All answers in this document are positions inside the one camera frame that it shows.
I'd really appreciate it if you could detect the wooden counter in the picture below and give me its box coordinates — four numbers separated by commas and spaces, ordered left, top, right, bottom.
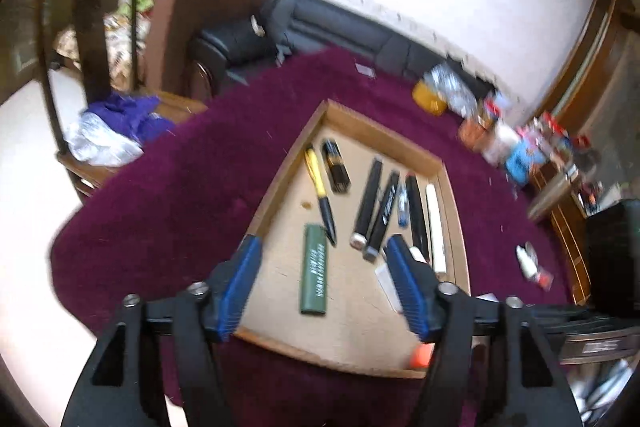
525, 0, 640, 303

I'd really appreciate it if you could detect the blue and white cartoon packet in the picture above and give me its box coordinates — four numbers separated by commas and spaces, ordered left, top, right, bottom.
505, 139, 546, 185

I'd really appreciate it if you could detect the crumpled clear plastic bag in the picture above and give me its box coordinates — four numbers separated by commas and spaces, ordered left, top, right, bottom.
430, 62, 481, 115

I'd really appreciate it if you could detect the brown armchair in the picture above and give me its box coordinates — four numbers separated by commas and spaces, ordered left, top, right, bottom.
142, 0, 276, 100

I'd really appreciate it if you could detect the purple velvet tablecloth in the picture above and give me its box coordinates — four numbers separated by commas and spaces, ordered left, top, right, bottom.
47, 47, 581, 427

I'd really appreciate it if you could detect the white plastic tub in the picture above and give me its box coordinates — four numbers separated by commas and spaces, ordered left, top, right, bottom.
482, 124, 521, 168

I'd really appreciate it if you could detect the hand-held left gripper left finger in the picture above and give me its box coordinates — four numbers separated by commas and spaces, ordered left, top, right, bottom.
60, 234, 264, 427

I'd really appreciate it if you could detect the brown jar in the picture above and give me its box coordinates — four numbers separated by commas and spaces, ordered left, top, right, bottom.
457, 114, 493, 152

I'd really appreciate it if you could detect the black marker with red cap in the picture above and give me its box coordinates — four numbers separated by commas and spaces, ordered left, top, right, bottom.
404, 174, 431, 263

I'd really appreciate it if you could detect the purple cloth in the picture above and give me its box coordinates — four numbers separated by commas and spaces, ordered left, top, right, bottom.
87, 92, 176, 142

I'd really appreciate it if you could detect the blue pen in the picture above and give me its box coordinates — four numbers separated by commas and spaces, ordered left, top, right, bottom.
396, 184, 411, 228

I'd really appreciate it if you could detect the black marker with white print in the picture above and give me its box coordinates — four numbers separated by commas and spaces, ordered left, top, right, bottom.
362, 170, 401, 263

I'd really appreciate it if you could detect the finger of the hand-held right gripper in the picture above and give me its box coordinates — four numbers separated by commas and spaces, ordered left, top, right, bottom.
525, 304, 631, 335

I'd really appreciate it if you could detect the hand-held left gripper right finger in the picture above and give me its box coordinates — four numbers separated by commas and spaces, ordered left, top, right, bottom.
385, 234, 586, 427

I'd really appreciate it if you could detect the green rectangular stick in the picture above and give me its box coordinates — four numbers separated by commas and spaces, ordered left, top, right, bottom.
299, 224, 330, 315

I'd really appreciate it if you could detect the black leather sofa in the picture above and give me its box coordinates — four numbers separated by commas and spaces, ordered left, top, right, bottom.
189, 0, 498, 100

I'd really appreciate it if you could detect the white tube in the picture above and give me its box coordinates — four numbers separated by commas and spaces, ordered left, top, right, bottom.
425, 184, 448, 278

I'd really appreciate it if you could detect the floral patterned cloth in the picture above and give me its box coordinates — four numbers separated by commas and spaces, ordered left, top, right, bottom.
52, 9, 151, 88

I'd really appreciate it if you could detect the wooden chair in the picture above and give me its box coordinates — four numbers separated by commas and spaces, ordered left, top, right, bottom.
55, 89, 208, 202
20, 0, 151, 148

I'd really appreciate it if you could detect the clutter of bottles and packets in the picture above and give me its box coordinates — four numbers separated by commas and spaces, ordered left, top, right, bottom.
520, 109, 621, 218

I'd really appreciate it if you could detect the plain black marker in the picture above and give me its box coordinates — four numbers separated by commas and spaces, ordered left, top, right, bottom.
350, 158, 385, 250

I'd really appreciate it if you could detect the wooden tray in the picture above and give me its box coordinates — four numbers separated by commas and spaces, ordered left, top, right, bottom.
232, 98, 472, 380

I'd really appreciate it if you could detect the yellow and black pen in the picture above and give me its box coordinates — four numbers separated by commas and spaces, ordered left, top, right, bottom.
304, 146, 338, 248

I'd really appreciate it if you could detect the silver plastic bag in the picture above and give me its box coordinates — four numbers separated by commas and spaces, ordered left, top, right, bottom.
65, 112, 143, 168

